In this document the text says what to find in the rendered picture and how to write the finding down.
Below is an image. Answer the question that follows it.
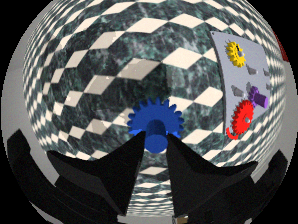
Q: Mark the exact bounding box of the blue gear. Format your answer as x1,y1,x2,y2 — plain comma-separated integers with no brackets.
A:
126,96,185,153

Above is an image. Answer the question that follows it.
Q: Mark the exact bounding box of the red gear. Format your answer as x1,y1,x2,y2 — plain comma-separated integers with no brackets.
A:
231,99,254,135

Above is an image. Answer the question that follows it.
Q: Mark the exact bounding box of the purple gear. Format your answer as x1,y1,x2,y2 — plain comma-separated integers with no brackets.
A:
249,85,269,109

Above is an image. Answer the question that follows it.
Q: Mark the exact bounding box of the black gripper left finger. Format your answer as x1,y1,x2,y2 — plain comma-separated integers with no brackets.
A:
47,131,146,217

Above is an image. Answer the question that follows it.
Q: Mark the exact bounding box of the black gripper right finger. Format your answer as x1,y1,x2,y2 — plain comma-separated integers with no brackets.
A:
165,133,258,218

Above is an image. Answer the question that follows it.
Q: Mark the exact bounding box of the yellow gear with black stripe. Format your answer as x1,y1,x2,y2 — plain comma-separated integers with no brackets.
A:
226,41,246,68

